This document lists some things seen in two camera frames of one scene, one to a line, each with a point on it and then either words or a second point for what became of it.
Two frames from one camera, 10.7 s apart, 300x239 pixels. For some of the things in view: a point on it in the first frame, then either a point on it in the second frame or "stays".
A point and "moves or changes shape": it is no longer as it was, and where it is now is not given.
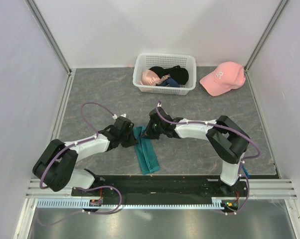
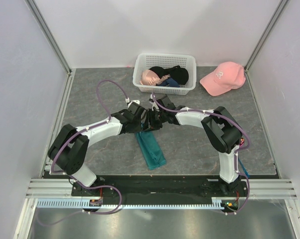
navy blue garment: x=169 y=81 stays
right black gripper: x=148 y=133 to x=151 y=125
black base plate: x=161 y=189 stays
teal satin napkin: x=148 y=161 moves or changes shape
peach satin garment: x=150 y=77 stays
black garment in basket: x=177 y=72 stays
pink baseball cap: x=228 y=75 stays
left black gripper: x=132 y=141 to x=137 y=130
